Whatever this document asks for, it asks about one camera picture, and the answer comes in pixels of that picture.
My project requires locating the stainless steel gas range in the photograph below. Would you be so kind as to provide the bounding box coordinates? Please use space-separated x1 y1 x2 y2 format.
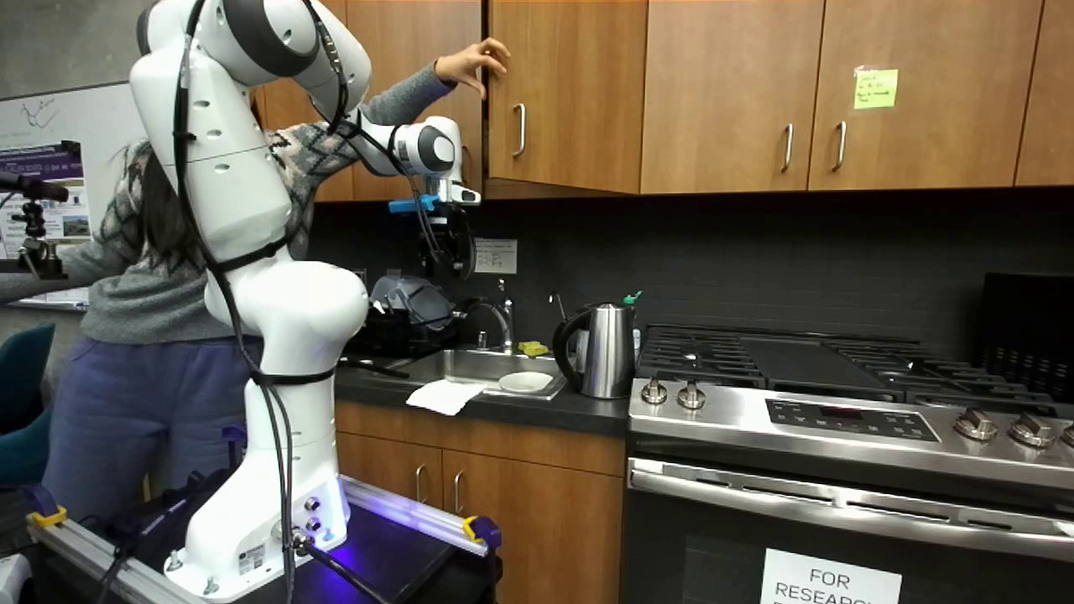
621 324 1074 604

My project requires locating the printed poster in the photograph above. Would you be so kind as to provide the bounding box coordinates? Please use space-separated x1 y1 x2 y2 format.
0 137 96 307

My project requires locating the black countertop appliance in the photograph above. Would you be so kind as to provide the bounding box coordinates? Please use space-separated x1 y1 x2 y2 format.
973 270 1074 404

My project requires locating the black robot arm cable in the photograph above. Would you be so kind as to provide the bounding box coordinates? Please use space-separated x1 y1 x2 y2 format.
169 0 304 604

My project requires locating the wooden cabinet door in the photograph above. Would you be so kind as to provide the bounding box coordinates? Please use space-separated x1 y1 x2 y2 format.
335 431 446 532
343 0 486 206
440 448 629 604
486 0 650 200
807 0 1048 196
251 81 364 206
638 0 831 200
1013 0 1074 192

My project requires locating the stainless steel electric kettle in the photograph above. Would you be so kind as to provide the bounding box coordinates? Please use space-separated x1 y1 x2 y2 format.
551 300 638 404

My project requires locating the chrome kitchen faucet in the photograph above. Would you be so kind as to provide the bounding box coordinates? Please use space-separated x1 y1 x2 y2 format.
470 294 516 361

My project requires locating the white printed paper sign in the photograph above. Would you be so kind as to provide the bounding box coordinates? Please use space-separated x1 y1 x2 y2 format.
759 547 906 604

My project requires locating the white bowl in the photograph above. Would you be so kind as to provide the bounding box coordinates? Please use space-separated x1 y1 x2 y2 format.
494 370 558 401

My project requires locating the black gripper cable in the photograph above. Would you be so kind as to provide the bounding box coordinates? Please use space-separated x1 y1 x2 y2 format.
300 0 463 281

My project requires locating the white paper towel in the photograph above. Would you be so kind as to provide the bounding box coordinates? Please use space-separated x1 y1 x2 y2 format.
403 377 496 420

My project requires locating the green capped bottle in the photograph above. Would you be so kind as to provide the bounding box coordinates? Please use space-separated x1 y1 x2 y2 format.
619 289 648 366

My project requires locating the yellow sticky note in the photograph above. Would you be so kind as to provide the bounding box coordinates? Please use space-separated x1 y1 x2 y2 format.
854 64 902 115

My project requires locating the grey patterned sweater forearm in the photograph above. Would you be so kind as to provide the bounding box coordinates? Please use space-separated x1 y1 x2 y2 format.
22 228 131 289
266 61 460 210

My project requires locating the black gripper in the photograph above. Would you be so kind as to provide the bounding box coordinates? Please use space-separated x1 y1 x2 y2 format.
423 210 473 285

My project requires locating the black dish rack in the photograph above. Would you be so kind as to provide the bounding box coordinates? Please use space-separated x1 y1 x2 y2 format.
353 311 466 364

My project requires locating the person in grey sweater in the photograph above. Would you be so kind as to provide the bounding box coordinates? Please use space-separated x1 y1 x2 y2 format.
39 137 306 532

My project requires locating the person's hand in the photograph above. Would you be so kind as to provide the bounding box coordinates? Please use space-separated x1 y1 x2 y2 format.
433 33 513 102

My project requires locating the stainless steel sink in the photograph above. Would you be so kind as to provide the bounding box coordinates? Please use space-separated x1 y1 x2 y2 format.
399 346 572 406

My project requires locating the small chrome faucet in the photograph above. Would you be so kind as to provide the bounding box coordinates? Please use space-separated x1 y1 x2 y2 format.
544 294 574 340

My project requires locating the white paper label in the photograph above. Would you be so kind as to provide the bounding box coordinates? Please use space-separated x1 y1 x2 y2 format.
466 235 520 278

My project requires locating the aluminium frame robot cart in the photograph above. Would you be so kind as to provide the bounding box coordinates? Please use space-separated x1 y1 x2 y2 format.
22 474 504 604

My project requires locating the white whiteboard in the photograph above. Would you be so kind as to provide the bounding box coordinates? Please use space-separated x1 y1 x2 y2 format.
0 81 147 316

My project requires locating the teal chair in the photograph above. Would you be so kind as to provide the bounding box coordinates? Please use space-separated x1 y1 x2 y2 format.
0 384 60 493
0 319 60 437

